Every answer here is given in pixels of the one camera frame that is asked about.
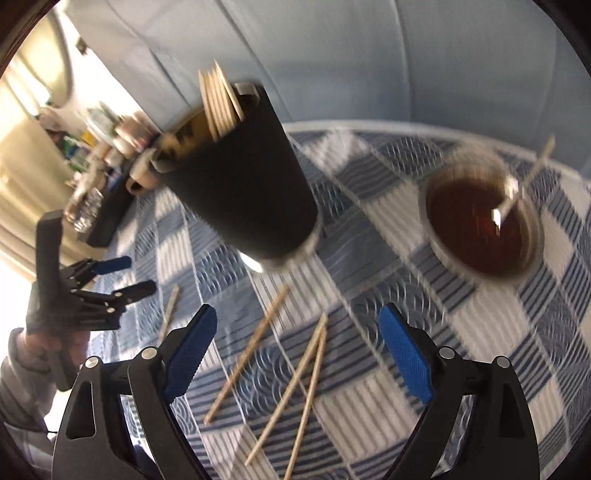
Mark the person's left forearm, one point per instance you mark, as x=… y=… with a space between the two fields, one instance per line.
x=23 y=383

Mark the grey upholstered panel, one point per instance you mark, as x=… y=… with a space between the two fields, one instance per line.
x=369 y=55

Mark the beige ceramic mug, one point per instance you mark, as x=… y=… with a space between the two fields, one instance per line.
x=141 y=182

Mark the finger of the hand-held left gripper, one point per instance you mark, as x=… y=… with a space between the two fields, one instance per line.
x=113 y=264
x=134 y=290

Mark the blue patterned tablecloth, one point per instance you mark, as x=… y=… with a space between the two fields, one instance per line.
x=378 y=277

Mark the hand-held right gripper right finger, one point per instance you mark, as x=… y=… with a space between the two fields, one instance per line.
x=406 y=355

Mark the person's left hand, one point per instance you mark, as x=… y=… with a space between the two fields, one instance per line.
x=60 y=355

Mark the metal bowl of dark sauce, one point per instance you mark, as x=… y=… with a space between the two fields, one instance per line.
x=461 y=230

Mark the wooden chopstick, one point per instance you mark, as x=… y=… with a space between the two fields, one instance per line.
x=168 y=316
x=229 y=89
x=211 y=104
x=207 y=105
x=307 y=397
x=225 y=94
x=216 y=102
x=247 y=354
x=220 y=98
x=286 y=390

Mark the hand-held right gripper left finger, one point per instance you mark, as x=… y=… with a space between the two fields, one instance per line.
x=191 y=350

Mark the black cylindrical utensil holder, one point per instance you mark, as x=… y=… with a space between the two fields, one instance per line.
x=249 y=194

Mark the metal spoon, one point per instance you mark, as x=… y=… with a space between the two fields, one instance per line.
x=531 y=177

